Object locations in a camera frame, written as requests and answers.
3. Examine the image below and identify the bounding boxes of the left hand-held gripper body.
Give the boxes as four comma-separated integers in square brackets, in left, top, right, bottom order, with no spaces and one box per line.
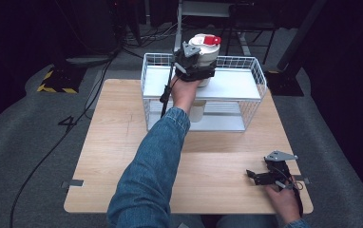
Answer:
[173,41,204,81]

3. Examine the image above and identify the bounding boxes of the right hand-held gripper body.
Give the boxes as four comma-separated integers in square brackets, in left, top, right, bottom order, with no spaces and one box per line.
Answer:
[263,149,299,192]

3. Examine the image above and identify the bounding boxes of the person's left hand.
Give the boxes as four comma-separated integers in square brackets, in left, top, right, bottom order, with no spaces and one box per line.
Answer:
[170,75,202,116]

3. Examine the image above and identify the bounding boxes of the person's right hand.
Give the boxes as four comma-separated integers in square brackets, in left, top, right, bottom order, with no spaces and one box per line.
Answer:
[264,182,302,224]

